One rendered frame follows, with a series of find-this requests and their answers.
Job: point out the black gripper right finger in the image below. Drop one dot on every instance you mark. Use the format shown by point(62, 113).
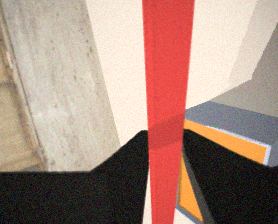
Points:
point(229, 188)

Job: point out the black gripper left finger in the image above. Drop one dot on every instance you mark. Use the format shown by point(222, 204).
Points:
point(114, 192)

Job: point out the red box lid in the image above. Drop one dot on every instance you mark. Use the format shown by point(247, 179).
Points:
point(167, 29)

